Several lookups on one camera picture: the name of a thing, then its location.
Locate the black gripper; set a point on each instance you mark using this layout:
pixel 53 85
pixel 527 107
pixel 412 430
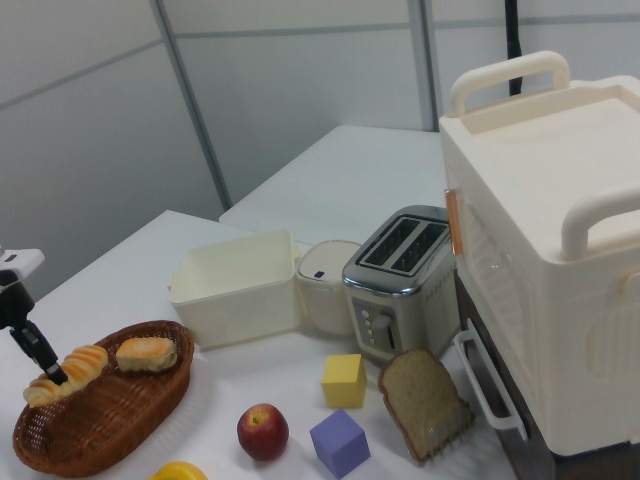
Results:
pixel 15 300

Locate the orange striped twisted bread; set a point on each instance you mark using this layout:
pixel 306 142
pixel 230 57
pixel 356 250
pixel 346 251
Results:
pixel 82 365

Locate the brown wicker basket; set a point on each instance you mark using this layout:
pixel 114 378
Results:
pixel 100 425

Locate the golden square bread roll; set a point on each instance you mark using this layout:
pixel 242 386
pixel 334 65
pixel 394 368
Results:
pixel 147 354

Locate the brown bread slice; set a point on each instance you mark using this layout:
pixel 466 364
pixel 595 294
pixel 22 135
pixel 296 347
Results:
pixel 417 395

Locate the yellow round fruit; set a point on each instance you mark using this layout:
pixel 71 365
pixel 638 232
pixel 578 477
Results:
pixel 177 472

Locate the cream open plastic box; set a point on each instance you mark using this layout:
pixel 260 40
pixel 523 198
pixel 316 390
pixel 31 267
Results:
pixel 240 310

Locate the red apple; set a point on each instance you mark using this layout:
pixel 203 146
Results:
pixel 262 432

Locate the white lidded container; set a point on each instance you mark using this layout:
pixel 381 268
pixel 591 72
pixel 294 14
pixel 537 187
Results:
pixel 325 295

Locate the yellow foam cube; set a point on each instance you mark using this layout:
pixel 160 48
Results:
pixel 344 382

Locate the purple foam cube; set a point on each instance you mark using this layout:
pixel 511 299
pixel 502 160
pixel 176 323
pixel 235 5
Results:
pixel 340 445

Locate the silver two-slot toaster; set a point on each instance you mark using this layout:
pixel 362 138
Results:
pixel 400 300

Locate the copper latch strip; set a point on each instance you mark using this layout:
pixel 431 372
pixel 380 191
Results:
pixel 455 222

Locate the dark brown oven front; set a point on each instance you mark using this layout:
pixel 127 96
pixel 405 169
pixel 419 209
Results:
pixel 535 465

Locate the large cream appliance housing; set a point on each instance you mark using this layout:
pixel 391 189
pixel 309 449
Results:
pixel 540 225

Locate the black pole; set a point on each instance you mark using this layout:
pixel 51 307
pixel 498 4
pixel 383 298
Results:
pixel 514 45

